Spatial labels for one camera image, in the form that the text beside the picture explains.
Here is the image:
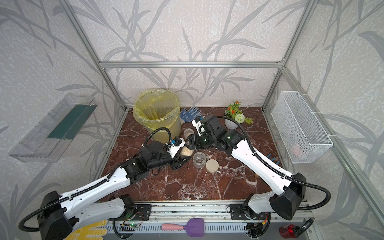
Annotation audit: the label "clear plastic wall shelf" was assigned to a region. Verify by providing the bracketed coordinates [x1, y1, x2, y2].
[9, 94, 98, 163]

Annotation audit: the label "blue dotted work glove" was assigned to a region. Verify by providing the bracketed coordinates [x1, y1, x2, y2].
[180, 107, 202, 125]

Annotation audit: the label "white wire wall basket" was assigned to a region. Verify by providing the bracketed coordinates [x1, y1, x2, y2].
[272, 91, 333, 164]

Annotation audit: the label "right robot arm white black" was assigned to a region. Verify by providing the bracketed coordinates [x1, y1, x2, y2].
[188, 115, 331, 221]

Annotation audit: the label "open clear oatmeal jar tall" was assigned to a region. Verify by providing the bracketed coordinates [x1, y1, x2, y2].
[183, 128, 195, 140]

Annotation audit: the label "mesh trash bin yellow bag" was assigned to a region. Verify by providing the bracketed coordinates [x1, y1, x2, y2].
[133, 89, 181, 139]

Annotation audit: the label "white pot artificial flowers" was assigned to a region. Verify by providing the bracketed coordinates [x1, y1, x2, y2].
[225, 101, 253, 125]

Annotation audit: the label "green circuit board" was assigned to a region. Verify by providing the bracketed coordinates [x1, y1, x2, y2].
[121, 222, 142, 229]

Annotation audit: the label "purple scoop pink handle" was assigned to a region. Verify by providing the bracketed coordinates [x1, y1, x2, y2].
[162, 218, 205, 238]

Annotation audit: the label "clear oatmeal jar small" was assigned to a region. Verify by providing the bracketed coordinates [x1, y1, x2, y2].
[180, 147, 194, 157]

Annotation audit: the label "yellow dotted work glove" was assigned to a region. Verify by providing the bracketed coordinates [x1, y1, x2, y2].
[65, 220, 108, 240]

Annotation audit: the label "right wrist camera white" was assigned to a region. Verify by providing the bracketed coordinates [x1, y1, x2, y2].
[192, 116, 205, 136]

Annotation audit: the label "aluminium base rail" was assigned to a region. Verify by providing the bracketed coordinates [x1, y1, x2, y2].
[119, 200, 314, 224]

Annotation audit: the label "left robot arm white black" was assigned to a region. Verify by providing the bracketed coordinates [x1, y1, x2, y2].
[18, 134, 196, 240]

